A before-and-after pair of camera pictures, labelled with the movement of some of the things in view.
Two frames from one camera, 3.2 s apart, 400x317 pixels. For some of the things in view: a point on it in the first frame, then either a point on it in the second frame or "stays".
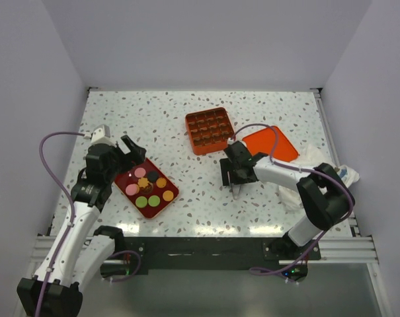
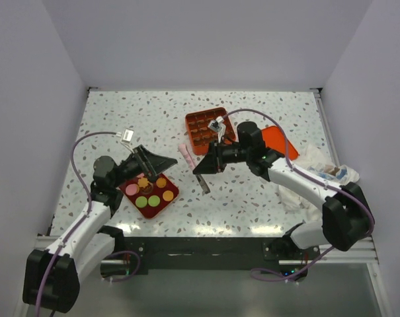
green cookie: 153,201 stays
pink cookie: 132,189 stays
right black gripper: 226,166 → 209,164
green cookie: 141,201 stays
